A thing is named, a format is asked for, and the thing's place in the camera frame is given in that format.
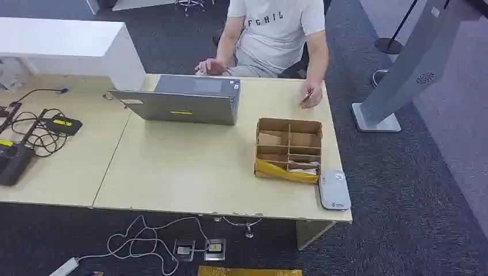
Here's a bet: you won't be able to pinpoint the person's right hand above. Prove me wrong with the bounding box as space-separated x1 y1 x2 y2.
194 57 227 76

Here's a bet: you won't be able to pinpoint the person's left hand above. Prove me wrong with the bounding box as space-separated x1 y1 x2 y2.
298 80 324 110

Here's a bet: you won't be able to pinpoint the black office chair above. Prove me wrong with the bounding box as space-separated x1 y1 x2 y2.
212 34 310 79

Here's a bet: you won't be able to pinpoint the wooden divided card box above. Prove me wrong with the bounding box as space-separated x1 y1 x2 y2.
254 117 323 185

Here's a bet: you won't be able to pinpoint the grey laptop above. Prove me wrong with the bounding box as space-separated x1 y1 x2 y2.
108 74 241 126

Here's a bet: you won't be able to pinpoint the person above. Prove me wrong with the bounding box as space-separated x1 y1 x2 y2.
194 0 330 110

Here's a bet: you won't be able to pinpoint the chair base with castors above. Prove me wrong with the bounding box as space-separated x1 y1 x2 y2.
175 0 207 16

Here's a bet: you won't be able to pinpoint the white cards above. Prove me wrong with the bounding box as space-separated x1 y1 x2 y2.
288 162 320 176

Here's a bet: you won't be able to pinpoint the yellow card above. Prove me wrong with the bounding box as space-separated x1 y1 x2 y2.
254 159 319 185

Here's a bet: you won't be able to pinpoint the white furniture panel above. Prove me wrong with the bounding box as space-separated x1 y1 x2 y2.
85 0 176 15

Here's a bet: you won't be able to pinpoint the grey kiosk stand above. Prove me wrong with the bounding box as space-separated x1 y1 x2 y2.
352 0 488 133

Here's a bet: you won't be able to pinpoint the desk leg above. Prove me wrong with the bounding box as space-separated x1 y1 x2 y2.
296 220 337 251

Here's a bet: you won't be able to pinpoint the white partition cabinet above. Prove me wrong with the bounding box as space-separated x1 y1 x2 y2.
0 17 147 91

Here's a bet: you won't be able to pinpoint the black power adapter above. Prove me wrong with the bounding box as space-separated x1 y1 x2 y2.
41 115 83 137

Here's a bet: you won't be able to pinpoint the floor socket with yellow label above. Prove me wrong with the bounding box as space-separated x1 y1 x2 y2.
204 239 226 262

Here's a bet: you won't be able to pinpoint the floor socket with grey plug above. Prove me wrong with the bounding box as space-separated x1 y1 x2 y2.
174 239 196 262

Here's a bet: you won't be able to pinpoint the yellow sheet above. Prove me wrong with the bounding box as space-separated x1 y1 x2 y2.
197 265 303 276

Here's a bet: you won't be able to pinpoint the clear plastic bag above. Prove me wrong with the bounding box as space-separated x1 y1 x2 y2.
0 57 32 92

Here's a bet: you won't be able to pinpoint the black flat bar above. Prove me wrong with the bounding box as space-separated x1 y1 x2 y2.
0 102 22 134

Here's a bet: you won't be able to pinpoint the black box device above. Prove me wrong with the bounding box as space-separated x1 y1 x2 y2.
0 139 37 187

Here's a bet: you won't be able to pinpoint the white power strip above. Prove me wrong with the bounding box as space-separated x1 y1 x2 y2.
49 257 81 276

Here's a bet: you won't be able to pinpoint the black stanchion post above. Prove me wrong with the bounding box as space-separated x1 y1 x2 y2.
374 0 419 55

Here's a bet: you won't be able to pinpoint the black cable with plug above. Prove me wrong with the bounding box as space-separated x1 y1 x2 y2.
9 88 70 108

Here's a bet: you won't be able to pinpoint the black coiled cable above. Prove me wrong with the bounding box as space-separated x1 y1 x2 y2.
9 108 70 158

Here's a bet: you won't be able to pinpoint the white cable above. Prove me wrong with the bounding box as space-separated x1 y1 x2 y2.
78 216 211 276

